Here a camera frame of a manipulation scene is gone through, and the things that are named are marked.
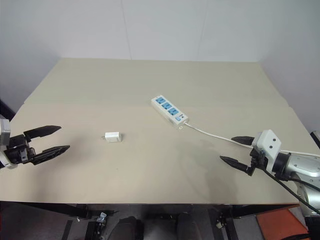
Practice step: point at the orange floor mat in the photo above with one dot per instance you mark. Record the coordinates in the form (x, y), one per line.
(280, 222)

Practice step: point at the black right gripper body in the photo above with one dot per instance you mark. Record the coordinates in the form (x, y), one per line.
(257, 160)

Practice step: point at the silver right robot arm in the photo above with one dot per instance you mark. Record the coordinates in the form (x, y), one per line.
(300, 165)

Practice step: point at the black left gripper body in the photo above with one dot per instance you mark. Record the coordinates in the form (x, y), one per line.
(17, 150)

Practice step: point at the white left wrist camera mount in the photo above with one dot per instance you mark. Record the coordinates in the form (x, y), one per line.
(4, 131)

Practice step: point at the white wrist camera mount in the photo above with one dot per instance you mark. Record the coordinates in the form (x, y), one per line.
(267, 145)
(4, 131)

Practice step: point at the dark object at wall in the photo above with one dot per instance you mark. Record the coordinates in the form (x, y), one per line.
(315, 137)

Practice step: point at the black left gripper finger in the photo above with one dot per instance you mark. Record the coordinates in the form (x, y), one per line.
(43, 131)
(51, 153)

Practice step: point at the small metal clamp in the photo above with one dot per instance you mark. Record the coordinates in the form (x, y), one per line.
(220, 224)
(102, 217)

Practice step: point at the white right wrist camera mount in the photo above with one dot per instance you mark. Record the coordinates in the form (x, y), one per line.
(267, 145)

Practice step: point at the white power strip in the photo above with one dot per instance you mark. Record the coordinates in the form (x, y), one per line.
(168, 108)

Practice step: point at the white plug adapter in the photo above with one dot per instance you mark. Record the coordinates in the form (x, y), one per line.
(113, 137)

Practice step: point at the black panel beside table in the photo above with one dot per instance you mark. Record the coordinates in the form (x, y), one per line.
(5, 108)

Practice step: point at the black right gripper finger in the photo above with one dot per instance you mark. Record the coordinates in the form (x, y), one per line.
(232, 162)
(242, 140)

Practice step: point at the black table frame leg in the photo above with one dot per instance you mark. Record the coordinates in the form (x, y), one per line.
(228, 221)
(75, 212)

